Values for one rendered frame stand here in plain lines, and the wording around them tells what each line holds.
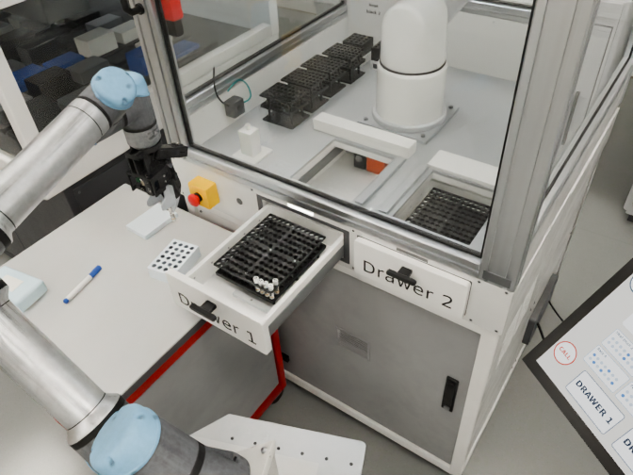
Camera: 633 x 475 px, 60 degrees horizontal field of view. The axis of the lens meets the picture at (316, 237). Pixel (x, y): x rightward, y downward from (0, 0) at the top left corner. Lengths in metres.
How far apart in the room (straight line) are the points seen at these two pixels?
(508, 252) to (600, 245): 1.76
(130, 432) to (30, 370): 0.22
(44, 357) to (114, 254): 0.66
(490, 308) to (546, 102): 0.50
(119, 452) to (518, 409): 1.56
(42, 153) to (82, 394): 0.42
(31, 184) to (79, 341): 0.60
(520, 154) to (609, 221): 2.05
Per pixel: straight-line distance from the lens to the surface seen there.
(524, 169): 1.04
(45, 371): 1.07
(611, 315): 1.04
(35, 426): 2.38
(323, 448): 1.19
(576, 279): 2.69
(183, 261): 1.53
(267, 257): 1.34
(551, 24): 0.93
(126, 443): 0.95
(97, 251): 1.71
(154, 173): 1.31
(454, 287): 1.26
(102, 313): 1.52
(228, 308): 1.22
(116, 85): 1.06
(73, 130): 1.03
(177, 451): 0.98
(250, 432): 1.22
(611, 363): 1.03
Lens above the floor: 1.82
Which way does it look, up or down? 42 degrees down
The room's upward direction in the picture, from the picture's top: 4 degrees counter-clockwise
